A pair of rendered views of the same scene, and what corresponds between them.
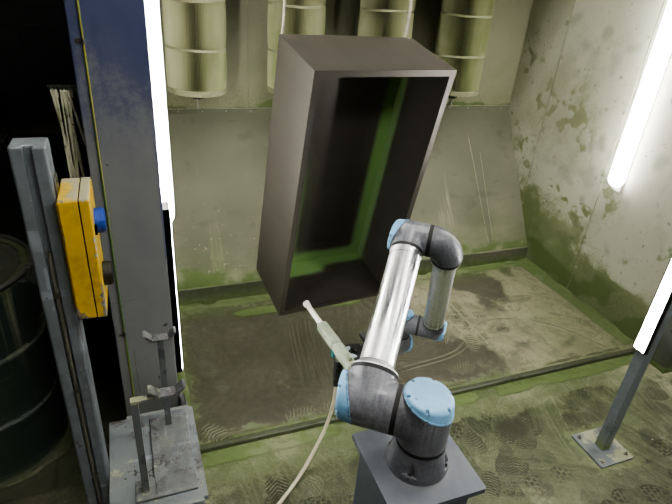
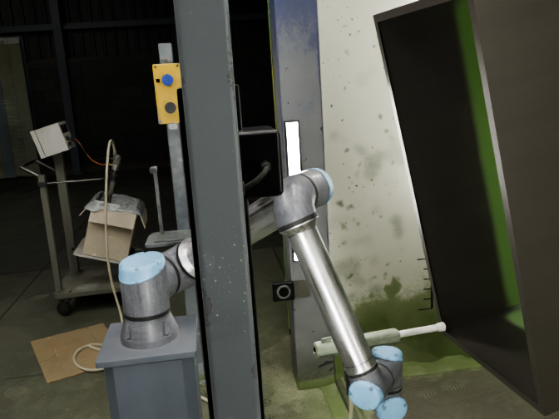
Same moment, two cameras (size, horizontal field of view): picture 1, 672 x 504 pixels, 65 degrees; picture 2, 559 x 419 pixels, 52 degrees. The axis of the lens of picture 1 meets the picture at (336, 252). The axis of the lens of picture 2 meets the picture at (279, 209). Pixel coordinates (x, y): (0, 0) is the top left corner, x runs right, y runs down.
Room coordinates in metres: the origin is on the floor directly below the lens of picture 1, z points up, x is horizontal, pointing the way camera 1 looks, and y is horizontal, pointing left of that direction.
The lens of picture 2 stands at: (2.07, -1.90, 1.43)
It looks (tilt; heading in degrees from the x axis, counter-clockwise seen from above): 12 degrees down; 106
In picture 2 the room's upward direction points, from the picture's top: 4 degrees counter-clockwise
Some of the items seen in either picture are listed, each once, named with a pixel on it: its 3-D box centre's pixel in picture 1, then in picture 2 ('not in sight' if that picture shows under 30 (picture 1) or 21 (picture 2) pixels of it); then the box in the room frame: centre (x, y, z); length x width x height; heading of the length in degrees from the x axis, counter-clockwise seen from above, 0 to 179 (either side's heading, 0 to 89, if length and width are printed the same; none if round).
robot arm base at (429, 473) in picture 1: (418, 448); (148, 322); (1.13, -0.30, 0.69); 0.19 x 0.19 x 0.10
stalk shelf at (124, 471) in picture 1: (155, 458); (184, 236); (0.94, 0.42, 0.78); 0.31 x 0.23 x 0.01; 23
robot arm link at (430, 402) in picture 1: (423, 414); (145, 282); (1.13, -0.29, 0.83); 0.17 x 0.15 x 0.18; 76
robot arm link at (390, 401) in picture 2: (397, 343); (385, 401); (1.90, -0.31, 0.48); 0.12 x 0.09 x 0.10; 120
